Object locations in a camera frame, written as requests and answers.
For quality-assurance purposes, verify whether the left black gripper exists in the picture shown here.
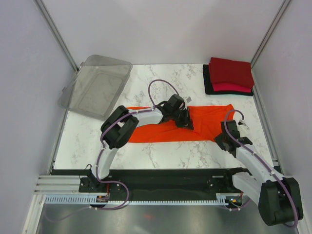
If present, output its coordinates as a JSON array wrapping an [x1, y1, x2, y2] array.
[[171, 108, 194, 131]]

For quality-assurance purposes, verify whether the orange t shirt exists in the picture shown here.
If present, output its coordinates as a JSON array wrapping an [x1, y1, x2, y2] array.
[[125, 103, 235, 144]]

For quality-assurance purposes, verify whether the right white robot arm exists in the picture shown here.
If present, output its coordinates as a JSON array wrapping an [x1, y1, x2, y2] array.
[[214, 120, 304, 226]]

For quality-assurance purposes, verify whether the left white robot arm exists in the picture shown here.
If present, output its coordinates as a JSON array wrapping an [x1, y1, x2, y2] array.
[[90, 94, 194, 192]]

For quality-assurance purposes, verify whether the black folded shirt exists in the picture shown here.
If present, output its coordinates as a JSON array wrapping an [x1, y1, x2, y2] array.
[[203, 64, 254, 97]]

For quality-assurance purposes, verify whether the pink folded shirt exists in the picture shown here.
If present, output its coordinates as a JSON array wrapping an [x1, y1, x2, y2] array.
[[212, 82, 252, 93]]

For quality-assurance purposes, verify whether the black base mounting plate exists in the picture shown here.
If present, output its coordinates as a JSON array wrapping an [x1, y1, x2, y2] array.
[[78, 167, 254, 203]]

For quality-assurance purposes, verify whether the dark red folded shirt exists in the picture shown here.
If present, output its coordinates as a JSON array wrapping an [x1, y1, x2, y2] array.
[[209, 57, 254, 89]]

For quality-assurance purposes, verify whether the clear plastic bin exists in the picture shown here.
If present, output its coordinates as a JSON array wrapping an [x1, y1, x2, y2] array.
[[58, 55, 133, 121]]

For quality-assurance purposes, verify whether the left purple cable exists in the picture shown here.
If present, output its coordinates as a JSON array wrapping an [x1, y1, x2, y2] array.
[[43, 79, 182, 222]]

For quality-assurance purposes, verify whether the purple cable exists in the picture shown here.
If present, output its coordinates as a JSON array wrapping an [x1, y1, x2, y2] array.
[[219, 109, 299, 229], [43, 79, 182, 222]]

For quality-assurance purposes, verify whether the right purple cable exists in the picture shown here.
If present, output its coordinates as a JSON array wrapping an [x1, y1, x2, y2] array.
[[219, 109, 299, 229]]

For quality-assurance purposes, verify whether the white slotted cable duct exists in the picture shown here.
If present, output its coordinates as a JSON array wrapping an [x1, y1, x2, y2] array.
[[44, 193, 245, 206]]

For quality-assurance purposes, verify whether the right aluminium frame post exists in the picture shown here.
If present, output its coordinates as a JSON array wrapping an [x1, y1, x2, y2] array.
[[251, 0, 292, 68]]

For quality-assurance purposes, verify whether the aluminium frame post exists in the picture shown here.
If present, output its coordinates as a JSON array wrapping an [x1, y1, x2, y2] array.
[[251, 0, 292, 68], [33, 0, 79, 73]]

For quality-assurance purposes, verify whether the left aluminium rail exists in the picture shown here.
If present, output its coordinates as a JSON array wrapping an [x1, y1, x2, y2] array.
[[34, 175, 80, 195]]

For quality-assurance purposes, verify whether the left aluminium frame post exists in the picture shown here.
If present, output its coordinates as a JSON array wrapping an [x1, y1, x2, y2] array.
[[33, 0, 79, 73]]

